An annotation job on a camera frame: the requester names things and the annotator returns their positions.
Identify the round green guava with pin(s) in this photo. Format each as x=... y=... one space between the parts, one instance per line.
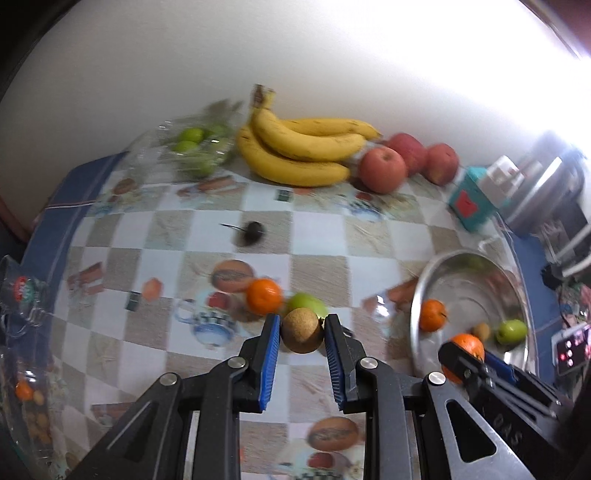
x=304 y=302

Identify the stainless steel thermos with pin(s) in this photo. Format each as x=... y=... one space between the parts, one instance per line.
x=545 y=194

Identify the dark plum with stem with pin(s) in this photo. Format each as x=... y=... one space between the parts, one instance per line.
x=253 y=232

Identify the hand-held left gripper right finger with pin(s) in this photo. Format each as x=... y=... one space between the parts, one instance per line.
x=334 y=360

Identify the plastic bag of green fruit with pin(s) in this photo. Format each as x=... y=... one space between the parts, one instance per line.
x=147 y=152

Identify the small yellow fruit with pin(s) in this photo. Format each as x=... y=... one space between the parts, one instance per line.
x=481 y=331

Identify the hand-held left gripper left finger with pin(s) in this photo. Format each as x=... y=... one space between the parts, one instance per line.
x=270 y=355

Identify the teal box with red figure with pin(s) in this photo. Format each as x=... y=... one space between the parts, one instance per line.
x=468 y=205

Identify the brown round longan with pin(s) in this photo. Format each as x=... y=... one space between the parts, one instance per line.
x=302 y=330

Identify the elongated green guava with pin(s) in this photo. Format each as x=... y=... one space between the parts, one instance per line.
x=511 y=331

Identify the yellow banana bunch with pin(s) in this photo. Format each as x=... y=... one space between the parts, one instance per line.
x=295 y=170

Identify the red apple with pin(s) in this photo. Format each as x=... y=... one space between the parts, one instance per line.
x=411 y=145
x=442 y=164
x=383 y=170

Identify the small green fruit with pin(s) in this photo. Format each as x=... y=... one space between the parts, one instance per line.
x=191 y=134
x=184 y=147
x=224 y=144
x=201 y=165

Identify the orange tangerine with stem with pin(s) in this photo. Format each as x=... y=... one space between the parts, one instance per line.
x=432 y=315

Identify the stainless steel plate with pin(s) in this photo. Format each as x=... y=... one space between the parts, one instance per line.
x=475 y=290

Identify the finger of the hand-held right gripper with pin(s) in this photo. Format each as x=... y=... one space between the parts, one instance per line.
x=464 y=364
x=502 y=367

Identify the clear plastic fruit box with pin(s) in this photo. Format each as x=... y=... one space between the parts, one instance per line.
x=18 y=369

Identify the black device with red lights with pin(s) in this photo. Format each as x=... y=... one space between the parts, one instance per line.
x=572 y=350

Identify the pile of kumquats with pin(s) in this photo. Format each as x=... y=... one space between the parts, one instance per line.
x=34 y=415

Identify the glass mug with logo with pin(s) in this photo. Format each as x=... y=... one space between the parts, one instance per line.
x=23 y=290

